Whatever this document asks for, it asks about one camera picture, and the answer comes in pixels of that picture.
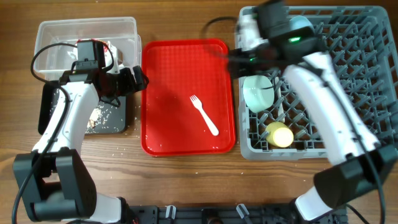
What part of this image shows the yellow cup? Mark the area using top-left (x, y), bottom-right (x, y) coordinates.
top-left (266, 121), bottom-right (294, 147)

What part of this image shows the clear plastic waste bin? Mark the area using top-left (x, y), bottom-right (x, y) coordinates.
top-left (34, 17), bottom-right (142, 80)

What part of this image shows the light blue plate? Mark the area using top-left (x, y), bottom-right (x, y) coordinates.
top-left (289, 16), bottom-right (314, 31)

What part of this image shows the food scraps and rice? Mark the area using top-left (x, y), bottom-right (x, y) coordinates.
top-left (51, 88), bottom-right (125, 131)

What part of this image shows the left black cable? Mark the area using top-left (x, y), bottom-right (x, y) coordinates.
top-left (11, 42), bottom-right (122, 224)

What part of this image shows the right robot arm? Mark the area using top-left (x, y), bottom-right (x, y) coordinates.
top-left (229, 1), bottom-right (397, 223)

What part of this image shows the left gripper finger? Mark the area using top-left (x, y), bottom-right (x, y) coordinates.
top-left (136, 77), bottom-right (149, 91)
top-left (132, 65), bottom-right (146, 82)

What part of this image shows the mint green bowl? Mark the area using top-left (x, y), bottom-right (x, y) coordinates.
top-left (243, 75), bottom-right (274, 113)

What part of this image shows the right black cable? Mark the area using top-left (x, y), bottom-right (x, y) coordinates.
top-left (200, 16), bottom-right (386, 224)

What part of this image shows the grey dishwasher rack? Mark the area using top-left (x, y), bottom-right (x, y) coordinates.
top-left (239, 6), bottom-right (397, 160)

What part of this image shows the white plastic fork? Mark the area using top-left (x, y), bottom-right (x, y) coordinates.
top-left (190, 95), bottom-right (220, 136)

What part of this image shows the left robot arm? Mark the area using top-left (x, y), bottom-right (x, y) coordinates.
top-left (11, 39), bottom-right (149, 223)

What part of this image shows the black cable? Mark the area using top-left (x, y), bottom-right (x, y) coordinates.
top-left (11, 42), bottom-right (122, 224)
top-left (200, 16), bottom-right (386, 224)

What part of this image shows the white napkin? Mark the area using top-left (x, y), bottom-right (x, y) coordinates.
top-left (67, 40), bottom-right (125, 74)

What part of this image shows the black rectangular tray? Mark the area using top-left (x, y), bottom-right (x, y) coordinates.
top-left (37, 79), bottom-right (127, 135)

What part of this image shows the red serving tray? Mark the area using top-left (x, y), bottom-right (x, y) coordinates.
top-left (141, 39), bottom-right (236, 156)

